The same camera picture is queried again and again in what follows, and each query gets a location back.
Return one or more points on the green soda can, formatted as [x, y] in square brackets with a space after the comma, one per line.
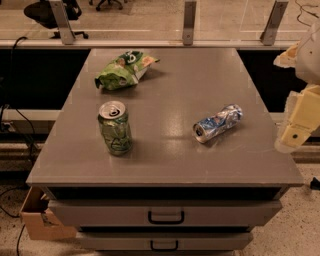
[113, 119]

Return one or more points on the crushed blue soda can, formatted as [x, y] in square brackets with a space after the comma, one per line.
[210, 127]

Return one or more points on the middle metal railing post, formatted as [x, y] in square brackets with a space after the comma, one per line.
[189, 22]

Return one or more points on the left metal railing post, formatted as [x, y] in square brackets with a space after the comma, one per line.
[61, 18]

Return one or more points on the metal railing post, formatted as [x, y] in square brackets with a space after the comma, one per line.
[269, 33]
[61, 18]
[189, 22]

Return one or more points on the black office chair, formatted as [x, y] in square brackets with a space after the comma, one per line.
[41, 12]

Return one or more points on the black object on floor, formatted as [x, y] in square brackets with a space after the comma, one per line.
[315, 184]

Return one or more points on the lower drawer with black handle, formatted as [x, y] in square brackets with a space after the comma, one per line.
[164, 242]

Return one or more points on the right metal railing post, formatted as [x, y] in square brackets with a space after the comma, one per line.
[269, 33]

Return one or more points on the cardboard box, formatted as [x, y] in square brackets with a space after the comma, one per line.
[40, 222]

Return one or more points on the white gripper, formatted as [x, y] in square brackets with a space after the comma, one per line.
[310, 61]

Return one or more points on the upper drawer with black handle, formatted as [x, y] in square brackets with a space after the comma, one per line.
[162, 213]

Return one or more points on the grey drawer cabinet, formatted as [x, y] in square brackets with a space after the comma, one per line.
[165, 161]

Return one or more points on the green chip bag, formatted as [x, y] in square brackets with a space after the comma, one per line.
[124, 71]

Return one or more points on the drawer with black handle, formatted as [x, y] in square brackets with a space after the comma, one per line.
[164, 242]
[162, 213]

